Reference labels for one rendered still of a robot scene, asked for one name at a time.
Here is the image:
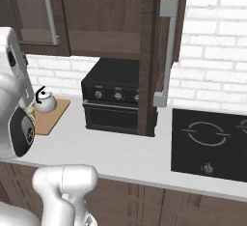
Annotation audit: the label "black hob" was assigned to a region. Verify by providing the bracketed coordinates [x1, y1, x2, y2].
[170, 107, 247, 184]

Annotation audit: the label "grey bar door handle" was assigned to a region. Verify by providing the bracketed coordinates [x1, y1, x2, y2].
[41, 0, 61, 46]
[152, 0, 179, 108]

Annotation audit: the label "dark wood base cupboards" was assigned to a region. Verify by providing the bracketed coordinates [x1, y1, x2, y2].
[0, 161, 247, 226]

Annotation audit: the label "black toaster oven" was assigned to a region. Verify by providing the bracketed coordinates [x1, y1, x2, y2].
[80, 57, 158, 136]

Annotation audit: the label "dark wood wall cabinet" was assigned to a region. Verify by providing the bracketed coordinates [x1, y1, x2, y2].
[58, 0, 156, 61]

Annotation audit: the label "white kettle with black handle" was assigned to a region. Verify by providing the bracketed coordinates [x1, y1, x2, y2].
[34, 86, 58, 114]

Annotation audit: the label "dark wood cabinet door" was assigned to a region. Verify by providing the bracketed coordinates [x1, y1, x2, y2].
[137, 0, 191, 138]
[5, 0, 71, 57]

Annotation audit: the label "grey hob knob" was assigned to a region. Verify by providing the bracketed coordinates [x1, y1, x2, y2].
[202, 162, 214, 176]

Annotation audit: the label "tan wooden tray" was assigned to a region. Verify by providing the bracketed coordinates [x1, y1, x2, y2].
[31, 99, 71, 137]

